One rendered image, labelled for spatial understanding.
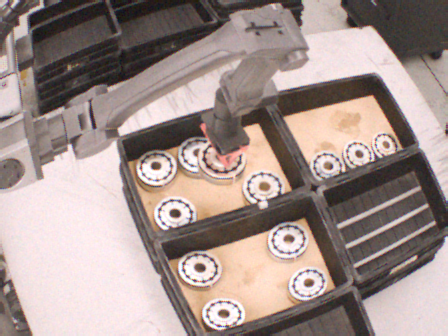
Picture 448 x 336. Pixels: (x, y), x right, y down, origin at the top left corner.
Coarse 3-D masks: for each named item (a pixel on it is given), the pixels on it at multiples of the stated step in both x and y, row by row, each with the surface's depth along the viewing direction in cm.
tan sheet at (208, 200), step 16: (256, 128) 199; (256, 144) 196; (176, 160) 192; (256, 160) 193; (272, 160) 193; (144, 192) 186; (160, 192) 187; (176, 192) 187; (192, 192) 187; (208, 192) 187; (224, 192) 188; (240, 192) 188; (208, 208) 185; (224, 208) 185
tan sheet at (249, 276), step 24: (240, 240) 180; (264, 240) 180; (312, 240) 181; (240, 264) 176; (264, 264) 177; (288, 264) 177; (312, 264) 177; (216, 288) 172; (240, 288) 172; (264, 288) 173; (264, 312) 168
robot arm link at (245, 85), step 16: (240, 64) 129; (256, 64) 120; (272, 64) 119; (288, 64) 108; (304, 64) 111; (224, 80) 142; (240, 80) 132; (256, 80) 128; (240, 96) 137; (256, 96) 139
